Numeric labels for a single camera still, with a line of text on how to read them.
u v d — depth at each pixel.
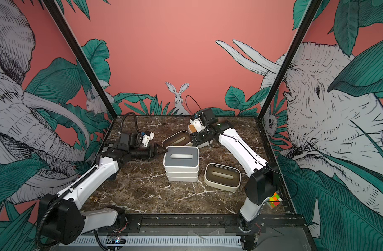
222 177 0.86
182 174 0.81
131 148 0.65
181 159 0.78
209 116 0.62
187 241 0.70
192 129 1.07
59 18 0.72
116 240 0.70
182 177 0.86
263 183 0.44
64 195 0.41
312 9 0.70
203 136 0.69
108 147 0.98
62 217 0.39
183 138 1.01
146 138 0.74
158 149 0.73
